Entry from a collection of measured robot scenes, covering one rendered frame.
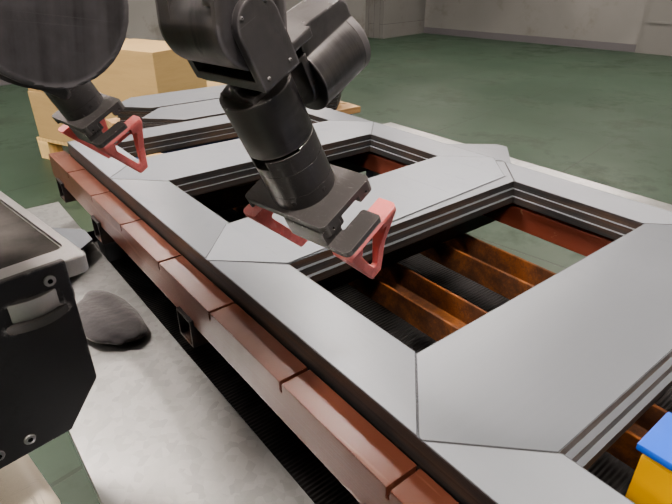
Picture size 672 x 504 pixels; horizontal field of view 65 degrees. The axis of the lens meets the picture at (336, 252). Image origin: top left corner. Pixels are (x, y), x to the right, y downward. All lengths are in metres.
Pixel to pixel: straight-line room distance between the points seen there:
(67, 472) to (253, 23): 1.55
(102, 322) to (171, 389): 0.20
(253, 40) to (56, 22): 0.12
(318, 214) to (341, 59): 0.12
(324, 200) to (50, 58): 0.24
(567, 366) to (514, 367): 0.06
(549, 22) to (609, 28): 1.03
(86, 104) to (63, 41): 0.51
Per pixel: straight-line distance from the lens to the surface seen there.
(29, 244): 0.52
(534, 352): 0.66
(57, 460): 1.82
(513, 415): 0.58
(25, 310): 0.47
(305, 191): 0.44
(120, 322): 1.00
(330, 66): 0.43
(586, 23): 10.71
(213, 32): 0.36
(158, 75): 3.40
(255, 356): 0.67
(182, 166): 1.24
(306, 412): 0.61
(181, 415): 0.83
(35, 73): 0.29
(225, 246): 0.86
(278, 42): 0.37
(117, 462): 0.80
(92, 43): 0.30
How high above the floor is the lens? 1.25
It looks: 28 degrees down
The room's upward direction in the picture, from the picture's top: straight up
